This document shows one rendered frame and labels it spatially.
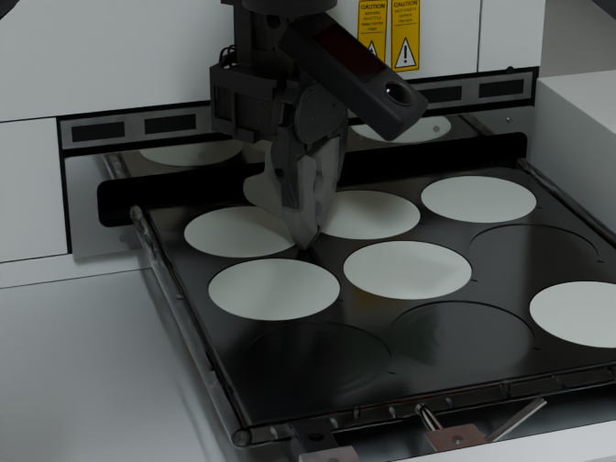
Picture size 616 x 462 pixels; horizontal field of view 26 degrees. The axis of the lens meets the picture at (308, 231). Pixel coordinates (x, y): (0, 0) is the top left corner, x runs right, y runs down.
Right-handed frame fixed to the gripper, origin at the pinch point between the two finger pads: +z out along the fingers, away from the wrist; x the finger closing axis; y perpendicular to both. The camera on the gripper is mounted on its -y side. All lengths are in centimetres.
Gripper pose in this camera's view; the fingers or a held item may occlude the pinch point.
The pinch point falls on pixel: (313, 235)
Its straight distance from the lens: 106.5
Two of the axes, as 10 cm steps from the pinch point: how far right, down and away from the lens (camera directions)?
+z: 0.0, 9.0, 4.3
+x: -5.3, 3.6, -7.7
